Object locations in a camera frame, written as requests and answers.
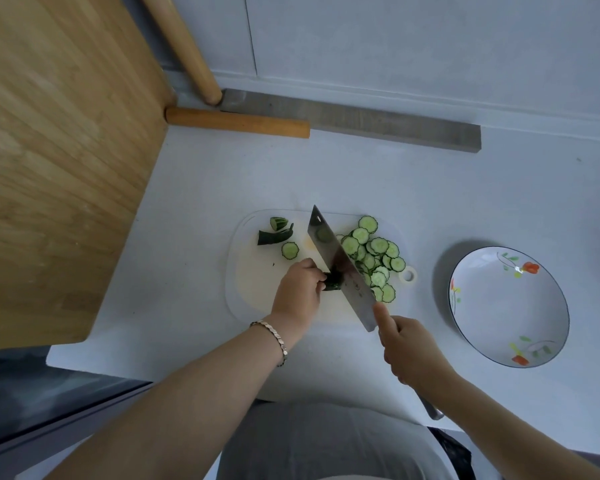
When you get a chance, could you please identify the person's left forearm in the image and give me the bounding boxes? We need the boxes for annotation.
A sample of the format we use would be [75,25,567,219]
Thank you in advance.
[45,317,301,480]

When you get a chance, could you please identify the white floral plate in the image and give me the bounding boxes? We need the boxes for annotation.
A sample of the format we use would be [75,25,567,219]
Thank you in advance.
[448,246,571,369]

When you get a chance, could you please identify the dark glass panel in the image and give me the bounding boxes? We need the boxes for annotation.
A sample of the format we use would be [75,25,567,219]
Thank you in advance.
[0,346,156,480]

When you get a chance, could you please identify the silver bracelet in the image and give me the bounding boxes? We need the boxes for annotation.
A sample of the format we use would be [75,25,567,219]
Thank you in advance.
[249,320,289,369]

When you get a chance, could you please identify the person's left hand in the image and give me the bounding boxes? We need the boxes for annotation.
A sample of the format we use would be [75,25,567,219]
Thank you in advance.
[271,258,328,349]

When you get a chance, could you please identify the grey pipe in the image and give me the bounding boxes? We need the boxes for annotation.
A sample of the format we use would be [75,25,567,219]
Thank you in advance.
[122,0,191,105]

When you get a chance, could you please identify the large wooden cutting board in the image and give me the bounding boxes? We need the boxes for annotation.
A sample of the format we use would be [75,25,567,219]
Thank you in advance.
[0,0,177,351]

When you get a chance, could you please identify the long grey sharpening stone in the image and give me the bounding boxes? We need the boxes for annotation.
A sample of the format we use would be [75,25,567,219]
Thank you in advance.
[219,88,483,154]

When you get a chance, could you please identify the translucent plastic cutting board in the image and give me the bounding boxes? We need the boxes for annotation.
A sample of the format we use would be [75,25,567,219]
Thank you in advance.
[225,209,419,325]

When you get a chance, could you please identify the black trash bag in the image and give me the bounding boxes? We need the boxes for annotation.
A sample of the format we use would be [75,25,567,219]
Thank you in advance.
[427,427,476,480]

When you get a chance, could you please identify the pile of cucumber slices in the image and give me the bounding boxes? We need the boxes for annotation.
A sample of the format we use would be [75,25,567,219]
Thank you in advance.
[337,215,407,304]

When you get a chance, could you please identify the cucumber stem tip piece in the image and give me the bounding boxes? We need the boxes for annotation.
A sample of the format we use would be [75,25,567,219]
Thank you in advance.
[257,223,295,247]

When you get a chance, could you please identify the thick light wooden rolling pin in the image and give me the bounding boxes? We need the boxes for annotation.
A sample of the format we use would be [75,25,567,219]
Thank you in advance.
[139,0,224,106]

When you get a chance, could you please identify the steel cleaver knife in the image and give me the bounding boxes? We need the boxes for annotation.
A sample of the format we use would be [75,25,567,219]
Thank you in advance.
[307,204,445,421]

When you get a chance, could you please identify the person's right forearm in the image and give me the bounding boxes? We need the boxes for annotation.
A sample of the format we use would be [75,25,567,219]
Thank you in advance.
[429,369,600,480]

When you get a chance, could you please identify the grey shirt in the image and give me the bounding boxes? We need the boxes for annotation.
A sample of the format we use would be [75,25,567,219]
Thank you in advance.
[217,400,456,480]

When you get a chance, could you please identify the person's right hand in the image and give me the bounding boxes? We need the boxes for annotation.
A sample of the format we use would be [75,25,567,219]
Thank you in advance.
[373,302,459,391]

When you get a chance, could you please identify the short wooden rolling pin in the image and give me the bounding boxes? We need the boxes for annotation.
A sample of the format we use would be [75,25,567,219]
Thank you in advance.
[165,106,311,139]

